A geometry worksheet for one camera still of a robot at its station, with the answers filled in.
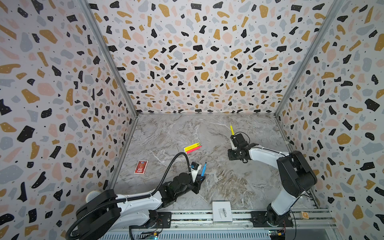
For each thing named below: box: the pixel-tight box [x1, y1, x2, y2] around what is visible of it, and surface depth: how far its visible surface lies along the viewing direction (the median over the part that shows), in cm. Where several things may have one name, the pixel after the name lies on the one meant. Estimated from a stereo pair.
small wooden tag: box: [301, 211, 310, 220], surface depth 77 cm
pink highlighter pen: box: [186, 145, 203, 154], surface depth 103 cm
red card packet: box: [134, 159, 149, 175], surface depth 92 cm
